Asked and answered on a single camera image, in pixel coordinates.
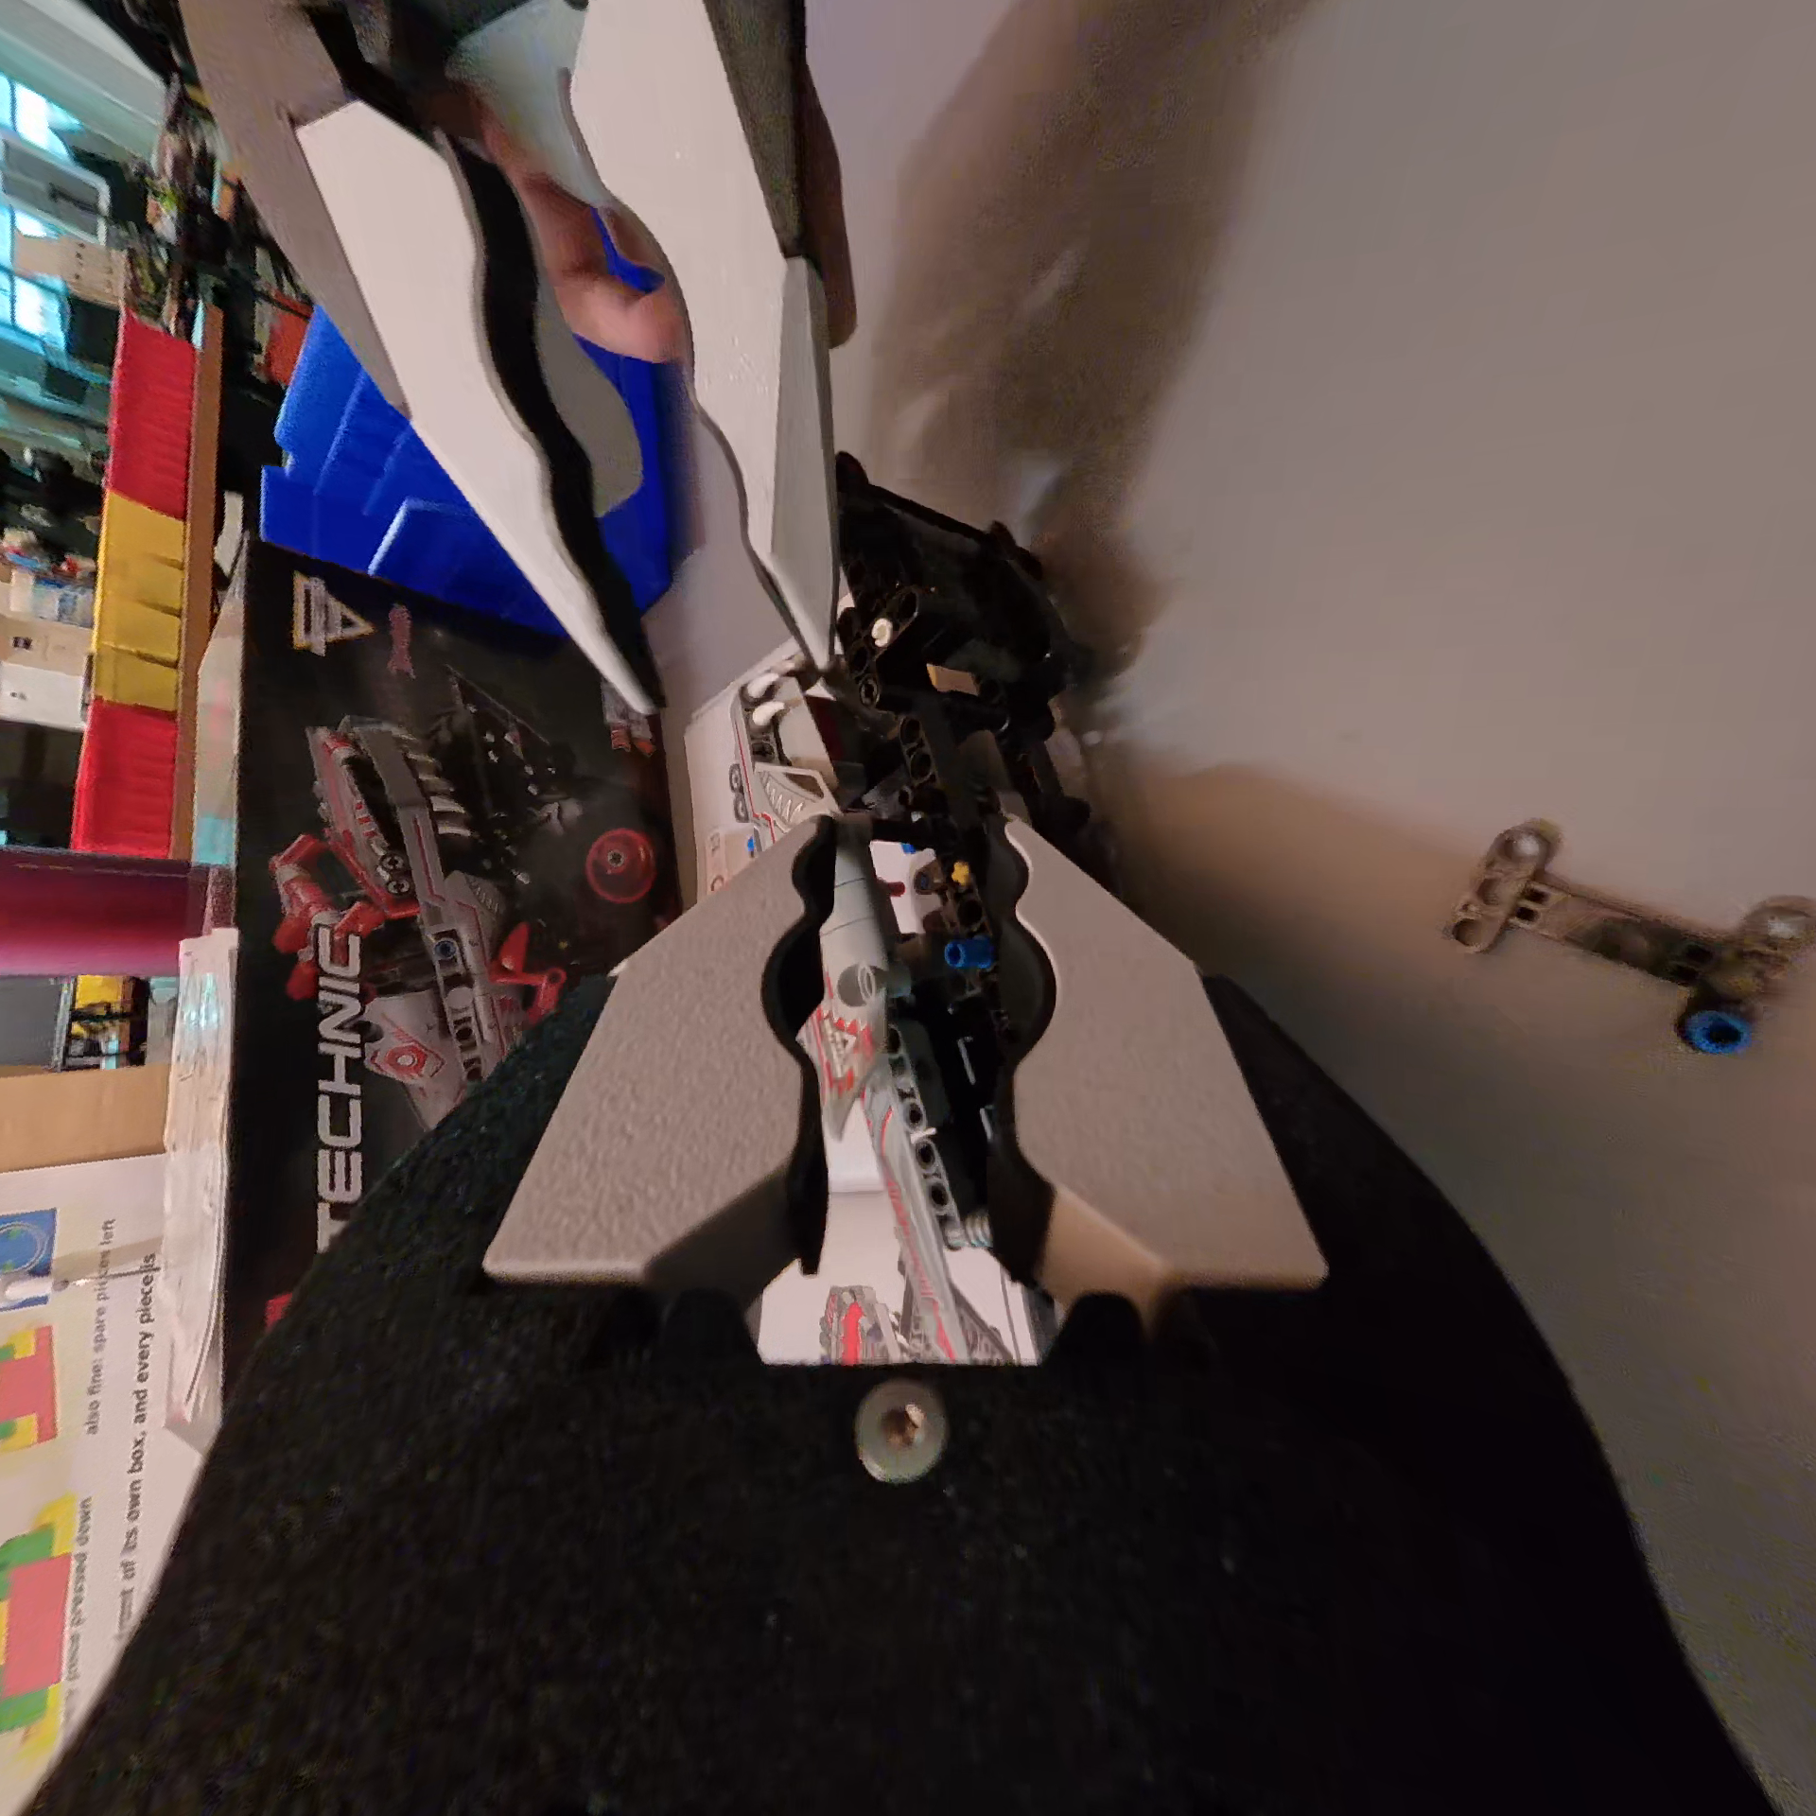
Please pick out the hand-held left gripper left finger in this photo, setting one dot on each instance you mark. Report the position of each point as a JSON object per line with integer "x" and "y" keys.
{"x": 666, "y": 1107}

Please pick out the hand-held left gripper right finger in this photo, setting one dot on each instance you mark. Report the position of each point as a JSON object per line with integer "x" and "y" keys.
{"x": 1164, "y": 1120}

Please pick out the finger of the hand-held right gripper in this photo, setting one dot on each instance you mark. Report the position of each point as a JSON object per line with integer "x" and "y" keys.
{"x": 737, "y": 341}
{"x": 410, "y": 285}

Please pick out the grey red brick model car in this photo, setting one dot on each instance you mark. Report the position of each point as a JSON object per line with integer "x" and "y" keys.
{"x": 852, "y": 1050}

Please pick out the grey desk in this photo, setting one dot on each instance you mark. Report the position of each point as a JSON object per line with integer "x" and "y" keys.
{"x": 1489, "y": 426}

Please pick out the person's right hand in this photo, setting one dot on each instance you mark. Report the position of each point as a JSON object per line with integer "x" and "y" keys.
{"x": 609, "y": 300}

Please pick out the blue plastic bin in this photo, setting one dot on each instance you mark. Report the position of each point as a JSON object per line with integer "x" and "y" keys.
{"x": 368, "y": 468}

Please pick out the open instruction booklet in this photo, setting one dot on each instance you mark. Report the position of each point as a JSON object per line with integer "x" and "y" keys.
{"x": 723, "y": 838}

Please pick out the black toy set box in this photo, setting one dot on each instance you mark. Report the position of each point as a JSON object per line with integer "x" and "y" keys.
{"x": 425, "y": 794}

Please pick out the clear plastic bag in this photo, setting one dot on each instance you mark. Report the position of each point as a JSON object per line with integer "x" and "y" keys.
{"x": 198, "y": 1208}

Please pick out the small black beam assembly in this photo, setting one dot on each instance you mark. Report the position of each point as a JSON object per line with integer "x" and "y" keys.
{"x": 1603, "y": 931}

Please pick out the cardboard box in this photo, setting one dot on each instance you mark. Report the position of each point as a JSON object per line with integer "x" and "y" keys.
{"x": 72, "y": 1120}

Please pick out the maroon box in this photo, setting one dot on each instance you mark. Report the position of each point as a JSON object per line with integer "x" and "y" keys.
{"x": 100, "y": 908}

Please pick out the printed instruction sheet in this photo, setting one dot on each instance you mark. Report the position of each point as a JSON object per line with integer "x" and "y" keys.
{"x": 85, "y": 1490}

